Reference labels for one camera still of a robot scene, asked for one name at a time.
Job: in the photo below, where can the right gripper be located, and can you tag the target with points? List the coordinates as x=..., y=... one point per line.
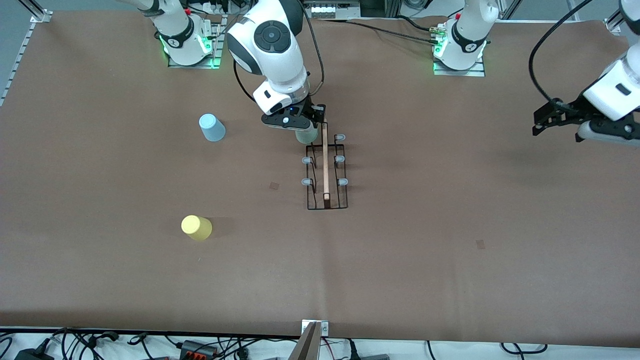
x=312, y=111

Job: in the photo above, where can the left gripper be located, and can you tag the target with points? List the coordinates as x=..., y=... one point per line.
x=572, y=110

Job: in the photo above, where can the pale green plastic cup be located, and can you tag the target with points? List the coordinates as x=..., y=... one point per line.
x=306, y=136

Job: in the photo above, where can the yellow plastic cup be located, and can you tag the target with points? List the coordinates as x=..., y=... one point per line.
x=196, y=227

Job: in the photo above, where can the light blue plastic cup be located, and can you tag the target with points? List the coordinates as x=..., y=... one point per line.
x=212, y=129

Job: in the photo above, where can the grey electronics control box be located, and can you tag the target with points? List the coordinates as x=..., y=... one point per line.
x=330, y=10

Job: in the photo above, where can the white power strip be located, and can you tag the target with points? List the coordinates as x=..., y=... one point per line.
x=215, y=6

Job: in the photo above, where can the large paper table cover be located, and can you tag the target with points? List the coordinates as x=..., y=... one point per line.
x=350, y=275

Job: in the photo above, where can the black power plug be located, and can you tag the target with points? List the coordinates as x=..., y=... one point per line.
x=353, y=352

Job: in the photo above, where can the black orange connector box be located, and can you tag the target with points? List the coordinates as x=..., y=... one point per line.
x=197, y=348

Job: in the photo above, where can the black power adapter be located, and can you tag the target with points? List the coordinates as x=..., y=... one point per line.
x=32, y=356

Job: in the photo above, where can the aluminium frame rail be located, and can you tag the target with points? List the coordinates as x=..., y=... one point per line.
x=24, y=46
x=614, y=25

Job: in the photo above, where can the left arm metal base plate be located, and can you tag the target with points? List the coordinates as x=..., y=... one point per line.
x=460, y=73

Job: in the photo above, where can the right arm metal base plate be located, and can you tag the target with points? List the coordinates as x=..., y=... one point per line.
x=192, y=65

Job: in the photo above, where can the small metal stand bracket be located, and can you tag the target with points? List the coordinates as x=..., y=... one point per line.
x=325, y=328

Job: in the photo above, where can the tan camera stand post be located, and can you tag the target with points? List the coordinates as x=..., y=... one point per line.
x=307, y=347

